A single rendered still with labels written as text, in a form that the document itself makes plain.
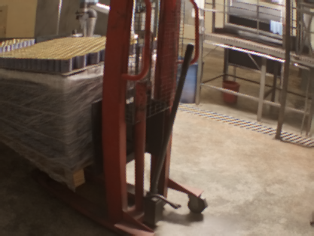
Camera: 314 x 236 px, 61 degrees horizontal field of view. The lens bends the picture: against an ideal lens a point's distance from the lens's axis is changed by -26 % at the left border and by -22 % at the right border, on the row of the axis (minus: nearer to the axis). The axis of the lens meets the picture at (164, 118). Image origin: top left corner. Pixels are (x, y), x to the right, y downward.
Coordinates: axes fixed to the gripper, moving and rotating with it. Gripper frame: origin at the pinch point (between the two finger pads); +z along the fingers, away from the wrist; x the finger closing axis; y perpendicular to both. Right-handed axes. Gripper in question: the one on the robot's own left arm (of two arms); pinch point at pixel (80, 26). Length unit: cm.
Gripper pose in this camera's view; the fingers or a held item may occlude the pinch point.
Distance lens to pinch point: 301.7
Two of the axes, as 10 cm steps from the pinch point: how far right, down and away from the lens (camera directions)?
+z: -0.3, 9.4, 3.3
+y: 8.5, 2.0, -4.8
